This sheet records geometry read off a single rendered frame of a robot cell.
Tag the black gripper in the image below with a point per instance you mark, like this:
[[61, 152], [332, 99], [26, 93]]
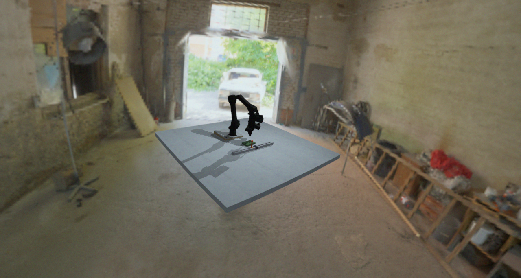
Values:
[[249, 129]]

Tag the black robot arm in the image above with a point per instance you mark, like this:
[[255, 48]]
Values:
[[253, 113]]

